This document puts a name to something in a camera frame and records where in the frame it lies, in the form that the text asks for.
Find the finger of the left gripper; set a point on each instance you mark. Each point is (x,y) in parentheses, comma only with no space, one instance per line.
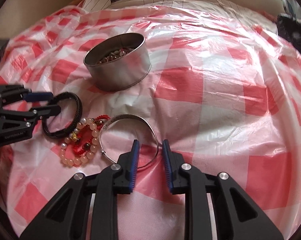
(34,114)
(28,96)

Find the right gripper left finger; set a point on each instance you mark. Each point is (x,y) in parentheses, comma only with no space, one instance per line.
(87,204)

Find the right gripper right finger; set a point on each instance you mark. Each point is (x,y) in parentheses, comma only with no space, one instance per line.
(236,215)

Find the silver bangle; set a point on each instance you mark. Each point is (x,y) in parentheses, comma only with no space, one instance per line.
(131,117)

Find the round silver metal tin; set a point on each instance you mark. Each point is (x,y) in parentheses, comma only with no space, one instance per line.
(119,62)

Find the red white checkered plastic sheet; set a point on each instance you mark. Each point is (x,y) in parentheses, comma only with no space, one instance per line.
(227,97)

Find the striped white pillow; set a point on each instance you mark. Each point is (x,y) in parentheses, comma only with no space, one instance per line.
(95,5)

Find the striped white bed sheet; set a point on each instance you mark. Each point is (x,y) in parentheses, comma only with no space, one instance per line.
(224,8)

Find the black jacket pile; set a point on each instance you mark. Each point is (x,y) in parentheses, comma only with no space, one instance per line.
(289,29)

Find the tree print curtain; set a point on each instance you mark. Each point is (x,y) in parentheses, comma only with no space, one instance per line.
(292,8)

